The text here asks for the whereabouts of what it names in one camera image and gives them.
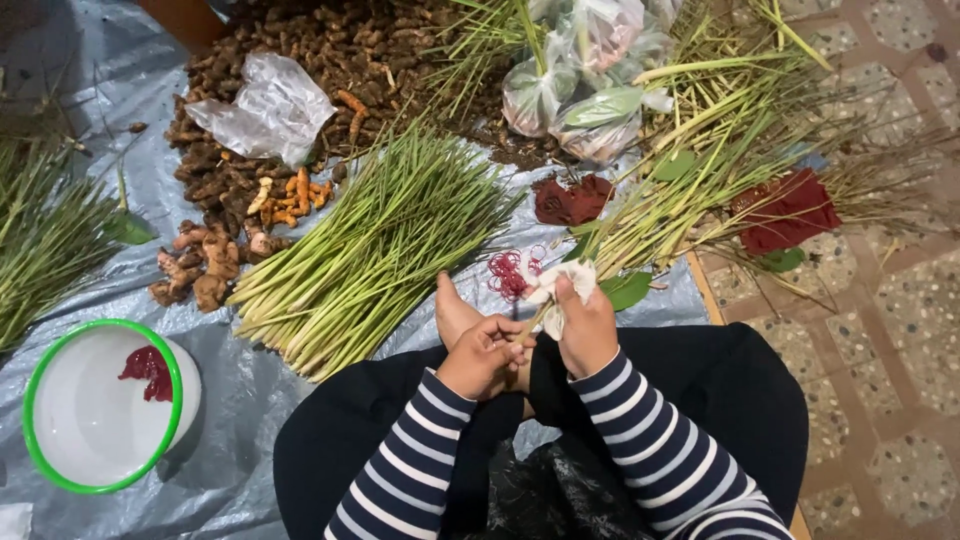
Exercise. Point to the person's right hand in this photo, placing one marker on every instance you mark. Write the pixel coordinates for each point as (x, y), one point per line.
(592, 334)

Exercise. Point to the person's left hand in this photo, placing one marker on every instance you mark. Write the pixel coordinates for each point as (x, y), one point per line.
(476, 364)

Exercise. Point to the white cloth rag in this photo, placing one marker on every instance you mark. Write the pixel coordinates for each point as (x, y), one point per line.
(574, 279)

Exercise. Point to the single lemongrass stalk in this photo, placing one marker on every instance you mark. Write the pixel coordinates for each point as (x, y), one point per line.
(534, 324)

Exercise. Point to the person's bare foot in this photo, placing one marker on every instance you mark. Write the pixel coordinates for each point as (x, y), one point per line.
(454, 311)

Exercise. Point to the green leaf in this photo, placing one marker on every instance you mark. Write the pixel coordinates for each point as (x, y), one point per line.
(781, 259)
(628, 289)
(131, 227)
(675, 166)

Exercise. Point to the bunch of red rubber bands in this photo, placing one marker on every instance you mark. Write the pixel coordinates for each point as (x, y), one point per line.
(508, 274)

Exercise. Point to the small dark red net bag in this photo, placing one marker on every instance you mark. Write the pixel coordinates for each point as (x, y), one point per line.
(574, 201)

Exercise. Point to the neat heap of lemongrass stalks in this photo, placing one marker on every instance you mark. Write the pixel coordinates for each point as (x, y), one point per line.
(375, 247)

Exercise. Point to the person's black trousers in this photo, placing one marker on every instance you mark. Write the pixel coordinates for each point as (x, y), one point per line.
(735, 397)

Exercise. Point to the black plastic bag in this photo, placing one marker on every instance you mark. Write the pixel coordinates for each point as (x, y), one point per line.
(562, 495)

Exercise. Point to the clear bag of leaves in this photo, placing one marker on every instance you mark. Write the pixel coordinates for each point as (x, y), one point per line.
(607, 30)
(600, 124)
(534, 94)

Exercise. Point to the untrimmed lemongrass heap with roots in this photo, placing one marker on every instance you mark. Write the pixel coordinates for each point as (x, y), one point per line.
(712, 157)

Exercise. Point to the large dark red net bag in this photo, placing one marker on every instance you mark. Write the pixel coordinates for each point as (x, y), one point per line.
(787, 214)

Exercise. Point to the pile of cut orange turmeric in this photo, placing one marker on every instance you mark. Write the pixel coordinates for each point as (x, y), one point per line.
(296, 199)

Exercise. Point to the grey plastic tarp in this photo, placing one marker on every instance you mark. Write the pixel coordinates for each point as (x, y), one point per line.
(225, 420)

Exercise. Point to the pile of galangal pieces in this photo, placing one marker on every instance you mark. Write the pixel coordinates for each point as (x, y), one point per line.
(206, 262)

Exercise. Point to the empty clear plastic bag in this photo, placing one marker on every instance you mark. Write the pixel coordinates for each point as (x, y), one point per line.
(270, 109)

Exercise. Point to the pile of brown turmeric roots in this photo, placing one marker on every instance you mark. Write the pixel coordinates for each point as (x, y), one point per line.
(360, 45)

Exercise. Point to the white bowl with green rim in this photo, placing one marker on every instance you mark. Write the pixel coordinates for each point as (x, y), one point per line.
(90, 420)

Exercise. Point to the brown wooden board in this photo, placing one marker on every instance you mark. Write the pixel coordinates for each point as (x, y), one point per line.
(184, 21)

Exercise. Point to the loose heap of lemongrass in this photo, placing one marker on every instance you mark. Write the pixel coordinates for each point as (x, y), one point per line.
(45, 232)

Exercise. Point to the white paper piece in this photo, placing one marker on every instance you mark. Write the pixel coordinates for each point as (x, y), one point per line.
(13, 522)

